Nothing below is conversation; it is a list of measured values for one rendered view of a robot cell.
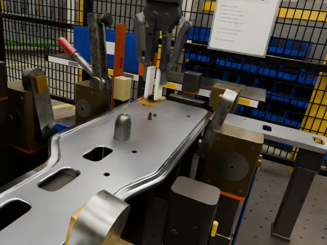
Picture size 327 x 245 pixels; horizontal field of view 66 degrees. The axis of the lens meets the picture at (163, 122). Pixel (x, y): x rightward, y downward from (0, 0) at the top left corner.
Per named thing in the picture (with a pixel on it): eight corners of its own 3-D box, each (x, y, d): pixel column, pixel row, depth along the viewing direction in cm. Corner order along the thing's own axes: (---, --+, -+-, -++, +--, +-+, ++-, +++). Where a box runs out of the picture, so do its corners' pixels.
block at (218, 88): (213, 194, 86) (239, 91, 73) (191, 186, 89) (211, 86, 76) (218, 182, 93) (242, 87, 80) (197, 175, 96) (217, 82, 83)
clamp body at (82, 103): (91, 210, 72) (96, 89, 59) (63, 198, 75) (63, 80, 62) (104, 197, 78) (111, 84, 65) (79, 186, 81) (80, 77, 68)
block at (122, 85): (116, 194, 80) (125, 79, 66) (106, 190, 81) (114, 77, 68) (122, 188, 83) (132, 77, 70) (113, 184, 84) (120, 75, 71)
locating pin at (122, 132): (124, 149, 48) (127, 117, 45) (110, 145, 49) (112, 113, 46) (132, 143, 50) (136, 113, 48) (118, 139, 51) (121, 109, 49)
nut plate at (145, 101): (152, 106, 54) (153, 101, 54) (136, 102, 55) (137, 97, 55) (166, 98, 62) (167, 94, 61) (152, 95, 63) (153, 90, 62)
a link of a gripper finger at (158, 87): (161, 67, 57) (165, 67, 56) (158, 97, 59) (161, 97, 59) (156, 68, 54) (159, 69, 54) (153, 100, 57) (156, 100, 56)
